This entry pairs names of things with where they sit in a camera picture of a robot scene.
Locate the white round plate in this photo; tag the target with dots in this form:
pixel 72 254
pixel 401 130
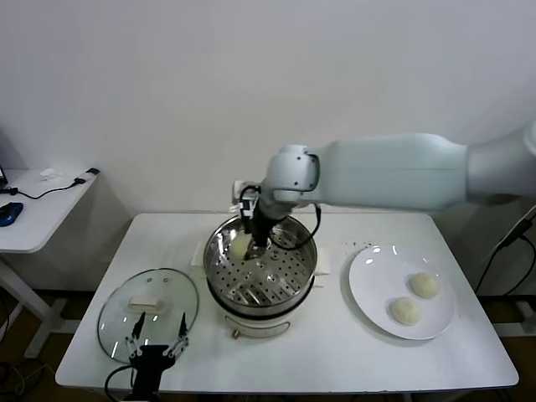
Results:
pixel 377 301

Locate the white electric cooking pot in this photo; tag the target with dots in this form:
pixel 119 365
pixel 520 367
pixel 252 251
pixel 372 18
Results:
pixel 255 322

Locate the white side table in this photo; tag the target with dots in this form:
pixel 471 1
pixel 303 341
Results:
pixel 42 218

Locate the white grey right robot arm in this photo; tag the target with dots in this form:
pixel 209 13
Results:
pixel 377 171

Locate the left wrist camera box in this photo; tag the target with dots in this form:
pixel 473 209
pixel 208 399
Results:
pixel 144 398

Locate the crumpled white tissue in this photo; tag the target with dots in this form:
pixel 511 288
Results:
pixel 48 173

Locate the blue computer mouse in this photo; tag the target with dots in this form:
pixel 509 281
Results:
pixel 10 213

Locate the white black adapter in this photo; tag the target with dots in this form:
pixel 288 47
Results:
pixel 88 175

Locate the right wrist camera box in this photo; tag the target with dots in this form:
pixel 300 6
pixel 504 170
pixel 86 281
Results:
pixel 247 206

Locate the black laptop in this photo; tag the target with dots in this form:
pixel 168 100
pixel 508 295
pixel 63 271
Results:
pixel 2 176

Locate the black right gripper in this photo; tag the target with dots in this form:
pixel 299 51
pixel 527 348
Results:
pixel 261 226

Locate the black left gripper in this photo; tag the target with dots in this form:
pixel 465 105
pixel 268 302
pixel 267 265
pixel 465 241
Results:
pixel 151 358

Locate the white steamed baozi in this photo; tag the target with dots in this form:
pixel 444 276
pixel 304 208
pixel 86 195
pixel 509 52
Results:
pixel 405 310
pixel 239 248
pixel 425 285

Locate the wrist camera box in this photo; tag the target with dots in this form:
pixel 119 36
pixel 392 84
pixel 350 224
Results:
pixel 144 398
pixel 247 206

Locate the stainless steel steamer basket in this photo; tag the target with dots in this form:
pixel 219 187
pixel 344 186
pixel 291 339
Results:
pixel 301 259

